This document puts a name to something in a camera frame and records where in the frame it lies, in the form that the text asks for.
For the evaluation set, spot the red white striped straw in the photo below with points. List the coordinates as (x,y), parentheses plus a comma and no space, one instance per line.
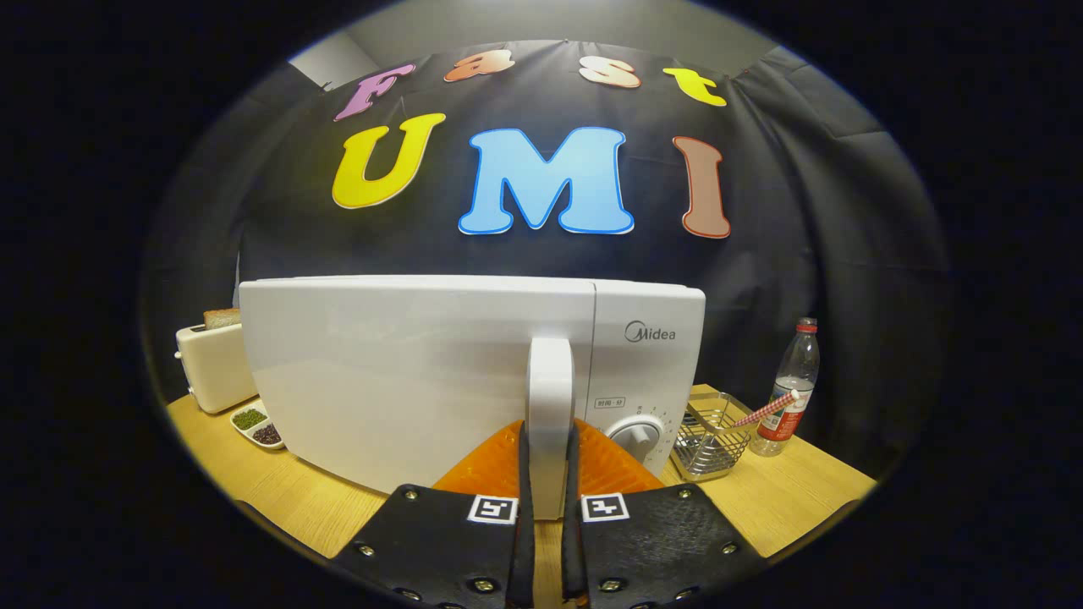
(766,410)

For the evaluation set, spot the white divided bean dish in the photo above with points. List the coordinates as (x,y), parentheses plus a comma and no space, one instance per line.
(258,425)

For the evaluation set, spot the clear plastic water bottle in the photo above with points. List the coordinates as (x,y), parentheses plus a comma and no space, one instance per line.
(791,381)

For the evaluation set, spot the white toaster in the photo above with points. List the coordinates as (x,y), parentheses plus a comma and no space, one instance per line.
(216,368)

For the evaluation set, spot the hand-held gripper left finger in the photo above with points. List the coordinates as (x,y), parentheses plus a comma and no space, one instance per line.
(440,550)

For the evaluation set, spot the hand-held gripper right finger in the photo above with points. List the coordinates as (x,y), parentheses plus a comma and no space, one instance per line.
(660,550)

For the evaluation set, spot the toast slice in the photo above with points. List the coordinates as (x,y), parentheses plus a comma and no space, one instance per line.
(222,319)

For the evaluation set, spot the white microwave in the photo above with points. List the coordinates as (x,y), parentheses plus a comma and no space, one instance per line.
(398,372)

